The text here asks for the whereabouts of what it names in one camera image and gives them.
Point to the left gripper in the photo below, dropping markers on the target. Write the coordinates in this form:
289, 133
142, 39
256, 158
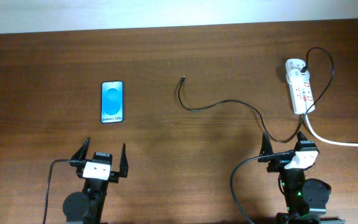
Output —
112, 177

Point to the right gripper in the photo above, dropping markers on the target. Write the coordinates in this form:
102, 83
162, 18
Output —
274, 168

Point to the blue Galaxy smartphone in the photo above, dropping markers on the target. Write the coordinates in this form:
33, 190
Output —
112, 102

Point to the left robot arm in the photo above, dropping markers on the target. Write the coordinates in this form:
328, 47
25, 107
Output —
87, 205

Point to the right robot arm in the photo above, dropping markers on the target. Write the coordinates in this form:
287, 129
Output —
306, 199

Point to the white USB charger plug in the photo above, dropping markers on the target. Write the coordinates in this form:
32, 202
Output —
295, 75

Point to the white power strip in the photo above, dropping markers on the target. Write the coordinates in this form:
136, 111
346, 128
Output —
301, 94

